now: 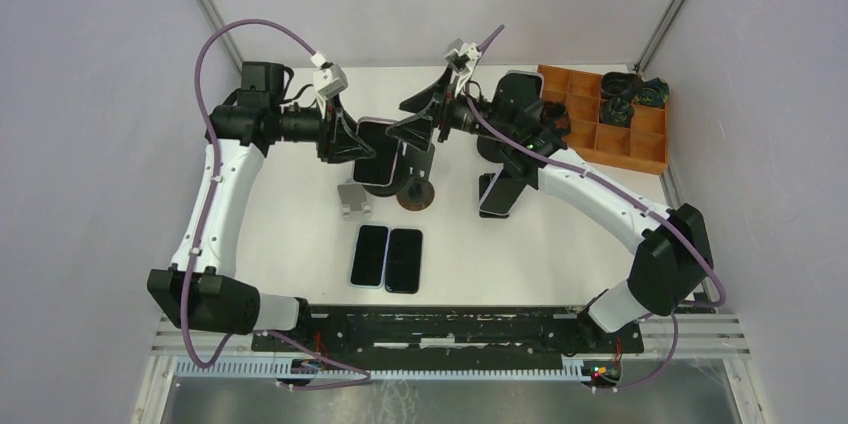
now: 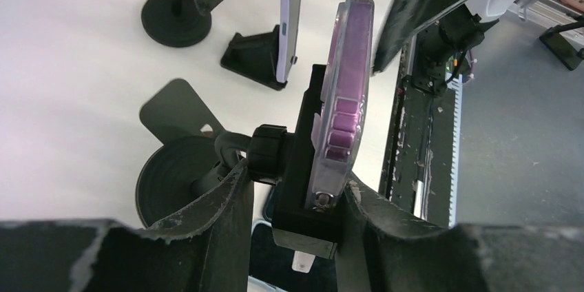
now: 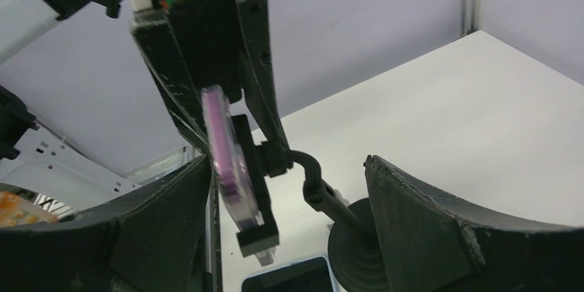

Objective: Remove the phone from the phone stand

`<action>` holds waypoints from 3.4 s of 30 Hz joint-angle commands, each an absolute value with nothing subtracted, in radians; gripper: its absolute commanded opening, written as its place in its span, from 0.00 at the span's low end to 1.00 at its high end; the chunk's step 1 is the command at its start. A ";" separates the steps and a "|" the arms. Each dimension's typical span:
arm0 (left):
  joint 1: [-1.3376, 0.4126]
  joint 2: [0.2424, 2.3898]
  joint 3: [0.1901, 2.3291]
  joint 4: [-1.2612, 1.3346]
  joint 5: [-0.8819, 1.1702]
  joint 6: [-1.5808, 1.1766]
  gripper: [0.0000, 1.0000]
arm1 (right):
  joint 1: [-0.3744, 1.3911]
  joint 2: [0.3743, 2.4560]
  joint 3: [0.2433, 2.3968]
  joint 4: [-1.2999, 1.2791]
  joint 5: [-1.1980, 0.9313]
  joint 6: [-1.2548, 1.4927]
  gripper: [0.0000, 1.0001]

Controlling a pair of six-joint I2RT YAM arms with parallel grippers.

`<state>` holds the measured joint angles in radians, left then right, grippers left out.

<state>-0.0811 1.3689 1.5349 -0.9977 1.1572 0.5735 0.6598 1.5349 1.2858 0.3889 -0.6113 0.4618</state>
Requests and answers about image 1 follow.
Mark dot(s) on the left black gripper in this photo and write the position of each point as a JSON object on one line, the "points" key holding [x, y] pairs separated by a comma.
{"points": [[336, 141]]}

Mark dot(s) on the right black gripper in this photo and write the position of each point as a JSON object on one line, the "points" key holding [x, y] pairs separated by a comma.
{"points": [[419, 129]]}

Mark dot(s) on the silver folding phone stand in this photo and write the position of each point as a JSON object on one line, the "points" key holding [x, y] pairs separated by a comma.
{"points": [[354, 202]]}

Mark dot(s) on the black round-base stand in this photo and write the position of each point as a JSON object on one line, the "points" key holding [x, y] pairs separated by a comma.
{"points": [[417, 193]]}

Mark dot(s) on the light blue smartphone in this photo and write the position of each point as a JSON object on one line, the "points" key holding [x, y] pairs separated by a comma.
{"points": [[369, 255]]}

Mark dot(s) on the black smartphone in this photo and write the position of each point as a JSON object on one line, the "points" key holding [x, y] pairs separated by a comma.
{"points": [[403, 261]]}

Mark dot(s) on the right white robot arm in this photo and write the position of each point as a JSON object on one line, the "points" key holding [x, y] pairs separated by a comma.
{"points": [[670, 247]]}

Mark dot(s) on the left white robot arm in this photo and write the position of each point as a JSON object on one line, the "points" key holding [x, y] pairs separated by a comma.
{"points": [[198, 290]]}

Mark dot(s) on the smartphone lying near right arm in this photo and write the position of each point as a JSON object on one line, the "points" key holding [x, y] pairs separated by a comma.
{"points": [[498, 193]]}

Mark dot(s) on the black left phone stand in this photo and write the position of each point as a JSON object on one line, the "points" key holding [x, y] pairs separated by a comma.
{"points": [[383, 191]]}

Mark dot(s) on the black phone stand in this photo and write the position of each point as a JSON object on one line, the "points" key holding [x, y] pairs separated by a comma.
{"points": [[383, 191], [492, 149]]}

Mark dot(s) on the black right phone stand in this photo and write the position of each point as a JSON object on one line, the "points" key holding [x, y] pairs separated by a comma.
{"points": [[492, 149]]}

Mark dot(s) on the dark rolled band middle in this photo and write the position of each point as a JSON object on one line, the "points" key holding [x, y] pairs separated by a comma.
{"points": [[616, 111]]}

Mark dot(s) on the dark rolled band top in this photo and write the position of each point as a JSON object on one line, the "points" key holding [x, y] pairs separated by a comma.
{"points": [[620, 85]]}

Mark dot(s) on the orange wooden divided tray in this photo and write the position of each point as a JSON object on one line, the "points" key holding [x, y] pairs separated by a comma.
{"points": [[642, 147]]}

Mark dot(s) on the dark rolled band right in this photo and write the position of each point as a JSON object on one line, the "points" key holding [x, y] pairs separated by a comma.
{"points": [[654, 93]]}

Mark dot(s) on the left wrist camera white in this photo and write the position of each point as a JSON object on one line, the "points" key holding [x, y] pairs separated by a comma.
{"points": [[329, 80]]}

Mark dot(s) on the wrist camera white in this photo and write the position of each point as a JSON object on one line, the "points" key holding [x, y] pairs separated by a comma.
{"points": [[329, 80], [462, 58]]}

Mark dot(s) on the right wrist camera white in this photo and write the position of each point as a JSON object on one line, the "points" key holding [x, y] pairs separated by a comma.
{"points": [[462, 58]]}

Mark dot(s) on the white slotted cable duct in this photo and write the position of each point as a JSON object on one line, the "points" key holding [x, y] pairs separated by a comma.
{"points": [[291, 369]]}

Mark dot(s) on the aluminium frame rail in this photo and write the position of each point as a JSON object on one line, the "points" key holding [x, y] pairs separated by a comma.
{"points": [[689, 328]]}

